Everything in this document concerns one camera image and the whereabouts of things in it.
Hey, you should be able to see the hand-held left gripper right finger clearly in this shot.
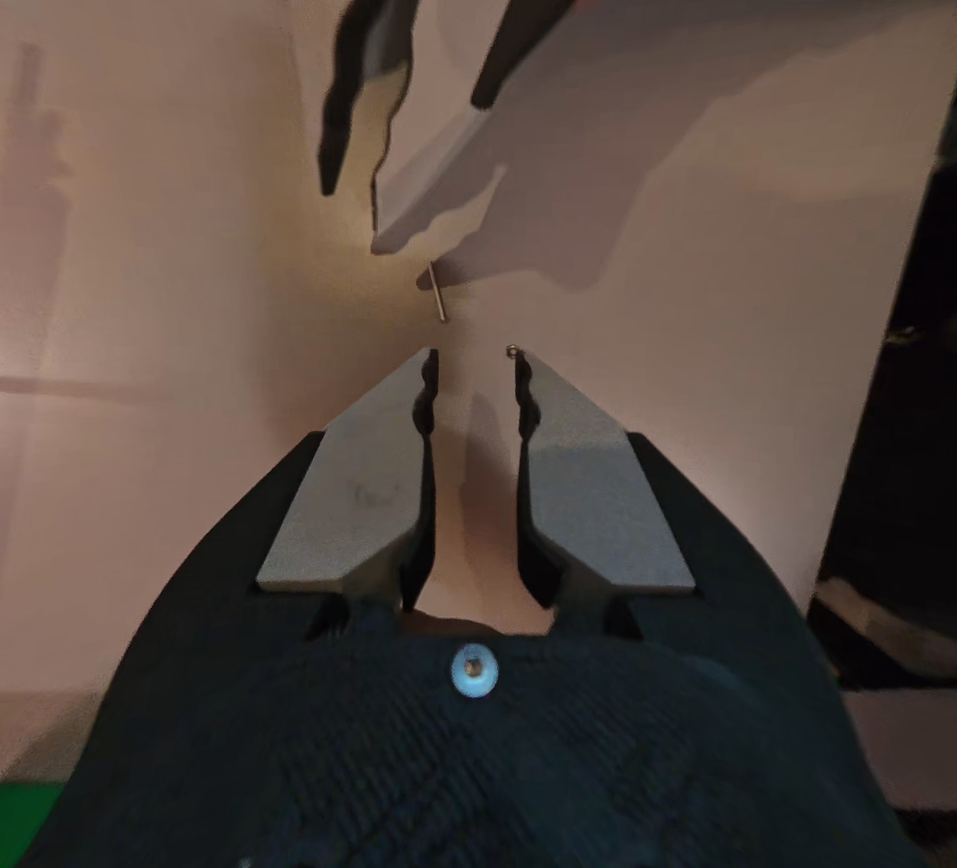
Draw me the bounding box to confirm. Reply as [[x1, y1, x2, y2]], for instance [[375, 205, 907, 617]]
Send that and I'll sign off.
[[512, 351, 696, 612]]

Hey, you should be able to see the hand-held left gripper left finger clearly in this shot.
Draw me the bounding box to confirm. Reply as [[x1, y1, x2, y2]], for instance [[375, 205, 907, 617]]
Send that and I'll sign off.
[[256, 348, 441, 612]]

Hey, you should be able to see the metal bolt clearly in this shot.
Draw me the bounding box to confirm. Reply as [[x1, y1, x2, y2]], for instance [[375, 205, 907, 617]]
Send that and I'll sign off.
[[424, 260, 452, 325]]

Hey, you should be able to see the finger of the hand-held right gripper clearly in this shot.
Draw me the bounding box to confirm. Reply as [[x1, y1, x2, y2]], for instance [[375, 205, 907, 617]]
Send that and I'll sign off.
[[366, 0, 623, 255], [318, 0, 436, 198]]

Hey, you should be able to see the green plastic bin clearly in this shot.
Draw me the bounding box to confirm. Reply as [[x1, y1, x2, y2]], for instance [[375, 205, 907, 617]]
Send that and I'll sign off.
[[0, 782, 65, 868]]

